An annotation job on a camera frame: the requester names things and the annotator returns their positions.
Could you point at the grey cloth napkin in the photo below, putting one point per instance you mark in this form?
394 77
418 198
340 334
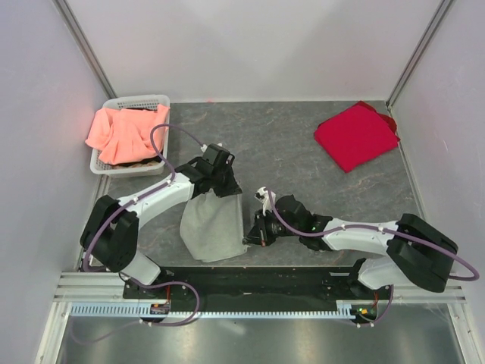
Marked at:
212 227

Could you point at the right aluminium frame post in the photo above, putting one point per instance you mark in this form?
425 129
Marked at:
439 15

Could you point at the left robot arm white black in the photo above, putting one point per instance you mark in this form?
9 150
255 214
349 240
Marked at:
111 232

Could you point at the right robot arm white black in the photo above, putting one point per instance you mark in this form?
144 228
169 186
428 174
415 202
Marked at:
405 251

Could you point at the aluminium frame post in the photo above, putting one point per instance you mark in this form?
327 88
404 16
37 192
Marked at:
439 15
70 20

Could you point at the salmon pink cloth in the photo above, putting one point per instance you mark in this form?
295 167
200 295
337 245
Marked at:
123 136

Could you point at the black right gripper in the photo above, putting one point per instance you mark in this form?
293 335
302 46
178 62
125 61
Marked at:
258 235

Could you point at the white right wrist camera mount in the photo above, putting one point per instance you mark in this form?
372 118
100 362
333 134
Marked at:
267 198

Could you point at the white plastic basket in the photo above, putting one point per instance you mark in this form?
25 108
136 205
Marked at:
150 166

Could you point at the red folded napkin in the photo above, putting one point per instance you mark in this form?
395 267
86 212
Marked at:
357 135

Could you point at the white slotted cable duct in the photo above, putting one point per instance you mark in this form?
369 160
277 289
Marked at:
156 311

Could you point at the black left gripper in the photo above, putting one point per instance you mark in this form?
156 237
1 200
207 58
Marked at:
231 187

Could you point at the left aluminium frame post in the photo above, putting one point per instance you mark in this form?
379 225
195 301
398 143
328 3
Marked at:
70 20

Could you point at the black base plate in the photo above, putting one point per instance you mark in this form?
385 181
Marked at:
334 283

